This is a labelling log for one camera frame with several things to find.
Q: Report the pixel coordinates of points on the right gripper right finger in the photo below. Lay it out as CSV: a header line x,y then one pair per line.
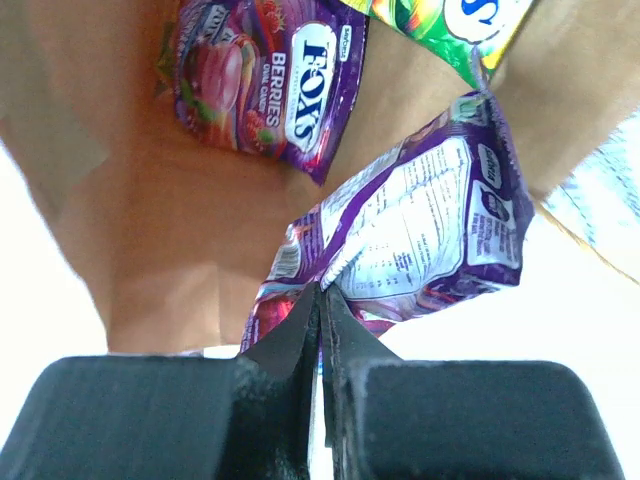
x,y
388,418

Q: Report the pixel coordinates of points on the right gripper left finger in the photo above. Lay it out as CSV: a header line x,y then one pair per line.
x,y
174,417

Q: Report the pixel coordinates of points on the purple Fox's packet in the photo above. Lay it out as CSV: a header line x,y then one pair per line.
x,y
270,78
438,219

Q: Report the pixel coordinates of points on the green yellow candy packet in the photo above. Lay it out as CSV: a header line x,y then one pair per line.
x,y
471,37

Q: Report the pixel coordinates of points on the red brown paper bag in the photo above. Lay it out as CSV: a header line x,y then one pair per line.
x,y
173,237

